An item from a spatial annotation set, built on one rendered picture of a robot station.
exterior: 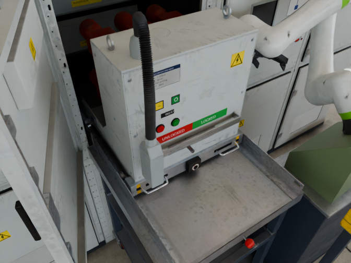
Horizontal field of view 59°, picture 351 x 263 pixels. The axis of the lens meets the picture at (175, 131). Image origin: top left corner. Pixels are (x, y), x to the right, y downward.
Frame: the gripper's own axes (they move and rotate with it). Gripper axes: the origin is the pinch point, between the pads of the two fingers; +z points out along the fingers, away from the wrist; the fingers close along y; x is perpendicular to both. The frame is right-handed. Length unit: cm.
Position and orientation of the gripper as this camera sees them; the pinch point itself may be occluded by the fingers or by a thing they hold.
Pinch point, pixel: (270, 66)
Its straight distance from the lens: 163.7
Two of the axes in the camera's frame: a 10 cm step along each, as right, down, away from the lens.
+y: 8.0, 2.0, -5.7
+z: 5.1, 2.6, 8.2
